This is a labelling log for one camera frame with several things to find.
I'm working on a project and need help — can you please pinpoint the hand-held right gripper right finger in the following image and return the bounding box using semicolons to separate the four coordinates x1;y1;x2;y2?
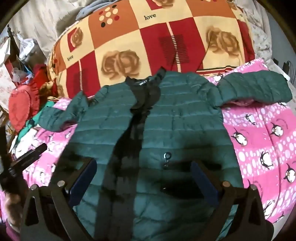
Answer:
191;160;275;241

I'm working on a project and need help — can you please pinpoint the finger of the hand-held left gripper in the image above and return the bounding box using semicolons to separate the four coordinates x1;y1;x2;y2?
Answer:
17;143;48;167

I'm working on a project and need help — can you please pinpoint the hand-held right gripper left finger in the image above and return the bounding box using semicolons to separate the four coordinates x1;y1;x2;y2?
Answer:
20;158;98;241

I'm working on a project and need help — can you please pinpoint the green puffer jacket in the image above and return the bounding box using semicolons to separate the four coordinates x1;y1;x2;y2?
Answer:
40;66;292;241

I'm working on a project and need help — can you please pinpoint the teal garment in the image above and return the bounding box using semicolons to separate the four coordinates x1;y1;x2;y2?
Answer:
17;101;56;139

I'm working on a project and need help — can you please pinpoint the red frilled round cushion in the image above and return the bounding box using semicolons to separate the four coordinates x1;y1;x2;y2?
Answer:
9;87;44;132

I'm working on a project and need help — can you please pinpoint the pink penguin print blanket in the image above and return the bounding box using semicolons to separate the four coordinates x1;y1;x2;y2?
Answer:
0;58;296;232

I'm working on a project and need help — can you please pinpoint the tan cloth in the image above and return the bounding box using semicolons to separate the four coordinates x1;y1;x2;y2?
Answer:
39;81;58;98

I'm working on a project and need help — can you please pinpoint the red cloth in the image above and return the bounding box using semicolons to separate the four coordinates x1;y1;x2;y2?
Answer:
30;64;58;98

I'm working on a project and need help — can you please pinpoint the clear plastic bag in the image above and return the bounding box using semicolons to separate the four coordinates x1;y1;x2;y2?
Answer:
17;38;38;61

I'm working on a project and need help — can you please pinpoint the grey-blue cloth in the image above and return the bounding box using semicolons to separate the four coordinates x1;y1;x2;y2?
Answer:
75;0;130;21

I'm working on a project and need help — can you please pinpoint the checkered rose print quilt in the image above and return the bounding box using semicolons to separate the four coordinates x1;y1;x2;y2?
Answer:
47;0;256;99

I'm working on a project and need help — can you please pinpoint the black cable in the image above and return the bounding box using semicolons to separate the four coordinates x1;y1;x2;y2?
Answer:
273;58;296;84

